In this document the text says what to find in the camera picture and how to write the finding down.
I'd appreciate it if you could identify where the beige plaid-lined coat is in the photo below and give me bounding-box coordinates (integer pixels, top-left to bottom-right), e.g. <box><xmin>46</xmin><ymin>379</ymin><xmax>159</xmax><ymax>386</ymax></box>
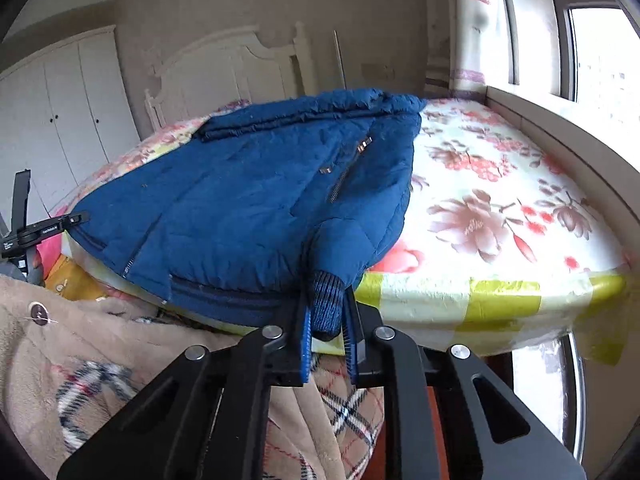
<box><xmin>1</xmin><ymin>278</ymin><xmax>384</xmax><ymax>479</ymax></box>

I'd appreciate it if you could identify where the wall socket panel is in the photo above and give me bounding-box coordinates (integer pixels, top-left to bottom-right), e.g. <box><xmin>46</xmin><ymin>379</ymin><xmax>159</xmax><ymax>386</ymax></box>
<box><xmin>360</xmin><ymin>63</ymin><xmax>395</xmax><ymax>81</ymax></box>

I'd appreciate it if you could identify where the floral bed quilt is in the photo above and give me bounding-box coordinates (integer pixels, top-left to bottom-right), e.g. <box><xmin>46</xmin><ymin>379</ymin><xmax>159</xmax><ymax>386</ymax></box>
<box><xmin>68</xmin><ymin>99</ymin><xmax>631</xmax><ymax>362</ymax></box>

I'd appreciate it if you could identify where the white window sill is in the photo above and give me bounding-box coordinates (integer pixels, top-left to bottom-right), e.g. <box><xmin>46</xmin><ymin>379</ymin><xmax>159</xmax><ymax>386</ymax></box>
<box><xmin>486</xmin><ymin>84</ymin><xmax>639</xmax><ymax>252</ymax></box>

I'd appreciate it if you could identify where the sailboat print curtain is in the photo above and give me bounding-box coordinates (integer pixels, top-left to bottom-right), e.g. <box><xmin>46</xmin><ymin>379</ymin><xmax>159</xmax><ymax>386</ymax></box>
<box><xmin>424</xmin><ymin>0</ymin><xmax>513</xmax><ymax>101</ymax></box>

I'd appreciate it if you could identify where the blue quilted down jacket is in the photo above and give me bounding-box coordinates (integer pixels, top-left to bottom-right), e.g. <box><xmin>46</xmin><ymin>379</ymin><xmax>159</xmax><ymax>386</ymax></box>
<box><xmin>70</xmin><ymin>89</ymin><xmax>425</xmax><ymax>340</ymax></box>

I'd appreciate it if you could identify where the window frame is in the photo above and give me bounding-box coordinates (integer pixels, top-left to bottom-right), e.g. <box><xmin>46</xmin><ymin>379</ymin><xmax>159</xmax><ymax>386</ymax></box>
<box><xmin>503</xmin><ymin>0</ymin><xmax>639</xmax><ymax>119</ymax></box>

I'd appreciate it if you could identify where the white wooden headboard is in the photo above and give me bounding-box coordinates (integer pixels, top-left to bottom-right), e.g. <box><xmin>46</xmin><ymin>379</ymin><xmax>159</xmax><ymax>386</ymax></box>
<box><xmin>144</xmin><ymin>22</ymin><xmax>319</xmax><ymax>131</ymax></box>

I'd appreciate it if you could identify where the pink cloth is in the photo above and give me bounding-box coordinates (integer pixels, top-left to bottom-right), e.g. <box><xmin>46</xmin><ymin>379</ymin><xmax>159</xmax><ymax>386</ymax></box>
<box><xmin>37</xmin><ymin>234</ymin><xmax>66</xmax><ymax>278</ymax></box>

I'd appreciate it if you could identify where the white wardrobe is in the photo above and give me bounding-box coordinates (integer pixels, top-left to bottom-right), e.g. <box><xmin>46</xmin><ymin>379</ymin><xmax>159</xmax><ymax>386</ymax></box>
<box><xmin>1</xmin><ymin>26</ymin><xmax>140</xmax><ymax>222</ymax></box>

